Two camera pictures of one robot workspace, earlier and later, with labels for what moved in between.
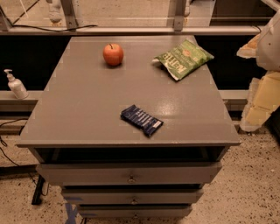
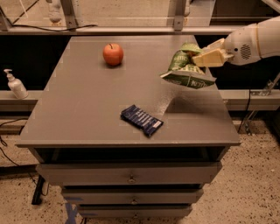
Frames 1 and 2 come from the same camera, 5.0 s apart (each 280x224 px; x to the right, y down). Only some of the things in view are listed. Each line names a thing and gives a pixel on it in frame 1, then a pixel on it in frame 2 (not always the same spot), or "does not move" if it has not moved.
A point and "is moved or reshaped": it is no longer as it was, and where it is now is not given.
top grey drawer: (129, 173) does not move
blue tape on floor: (70, 213) does not move
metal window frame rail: (71, 28) does not move
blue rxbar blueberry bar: (141, 119) does not move
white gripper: (269, 46) → (241, 46)
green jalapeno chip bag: (183, 59) is moved or reshaped
